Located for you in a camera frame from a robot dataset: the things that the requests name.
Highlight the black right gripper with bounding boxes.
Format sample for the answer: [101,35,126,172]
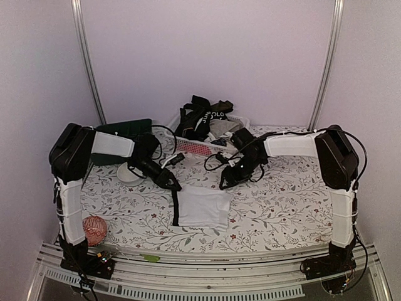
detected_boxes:
[219,154,263,189]

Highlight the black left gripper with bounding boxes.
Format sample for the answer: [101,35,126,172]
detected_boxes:
[131,156,182,191]

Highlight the white underwear with black trim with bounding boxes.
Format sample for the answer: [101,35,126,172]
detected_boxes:
[172,186,233,232]

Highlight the grey underwear in basket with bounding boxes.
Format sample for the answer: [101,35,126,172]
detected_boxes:
[209,120,244,138]

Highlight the black underwear in basket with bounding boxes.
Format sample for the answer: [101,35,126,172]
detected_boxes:
[174,95,234,141]

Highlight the white plastic laundry basket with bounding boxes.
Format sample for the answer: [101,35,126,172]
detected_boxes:
[165,114,250,156]

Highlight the white ceramic bowl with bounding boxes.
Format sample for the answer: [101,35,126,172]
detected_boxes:
[117,162,144,186]

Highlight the floral patterned table mat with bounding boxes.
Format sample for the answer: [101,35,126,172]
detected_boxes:
[81,152,332,253]

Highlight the green compartment tray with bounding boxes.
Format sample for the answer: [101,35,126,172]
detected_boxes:
[91,119,152,166]

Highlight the green tape scrap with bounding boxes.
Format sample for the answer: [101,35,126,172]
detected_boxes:
[140,253,160,263]

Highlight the red patterned bowl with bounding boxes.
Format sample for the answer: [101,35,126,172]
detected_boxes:
[83,216,107,246]

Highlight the left robot arm white sleeves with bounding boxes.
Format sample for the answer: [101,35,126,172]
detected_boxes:
[49,122,157,251]

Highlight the robot arm white sleeves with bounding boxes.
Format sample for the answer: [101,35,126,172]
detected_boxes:
[49,122,157,251]
[253,125,360,253]

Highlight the right robot arm white sleeves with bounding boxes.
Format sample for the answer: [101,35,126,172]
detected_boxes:
[253,125,360,253]

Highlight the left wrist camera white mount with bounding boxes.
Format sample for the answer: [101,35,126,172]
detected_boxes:
[162,153,185,168]

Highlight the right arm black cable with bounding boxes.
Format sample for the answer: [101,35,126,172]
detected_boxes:
[204,131,369,189]

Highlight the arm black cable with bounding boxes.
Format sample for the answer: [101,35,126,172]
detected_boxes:
[128,124,179,179]
[204,131,369,189]

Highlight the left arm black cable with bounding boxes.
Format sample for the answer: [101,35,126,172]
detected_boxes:
[128,124,179,179]

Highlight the aluminium front table rail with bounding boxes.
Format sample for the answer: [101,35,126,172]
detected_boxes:
[27,243,395,300]

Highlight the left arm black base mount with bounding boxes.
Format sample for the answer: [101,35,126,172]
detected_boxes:
[59,237,115,280]

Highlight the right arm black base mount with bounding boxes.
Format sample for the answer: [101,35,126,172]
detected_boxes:
[299,245,357,280]

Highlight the left aluminium frame post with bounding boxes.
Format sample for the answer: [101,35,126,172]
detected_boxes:
[71,0,107,125]

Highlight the aluminium frame post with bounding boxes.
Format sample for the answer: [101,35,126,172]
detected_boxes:
[308,0,345,130]
[71,0,107,125]

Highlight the right aluminium frame post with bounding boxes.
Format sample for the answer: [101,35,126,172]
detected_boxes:
[308,0,345,130]

